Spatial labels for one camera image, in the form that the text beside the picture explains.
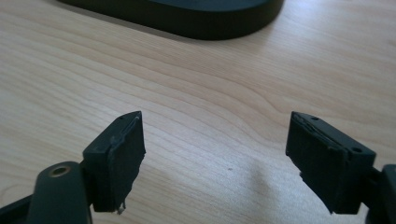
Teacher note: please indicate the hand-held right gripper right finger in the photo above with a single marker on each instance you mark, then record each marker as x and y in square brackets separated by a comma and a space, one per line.
[327, 168]

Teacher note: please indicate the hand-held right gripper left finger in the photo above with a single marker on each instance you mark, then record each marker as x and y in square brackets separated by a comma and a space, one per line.
[120, 165]

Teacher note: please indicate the black oval tray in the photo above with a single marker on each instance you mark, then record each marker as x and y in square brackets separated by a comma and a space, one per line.
[199, 17]

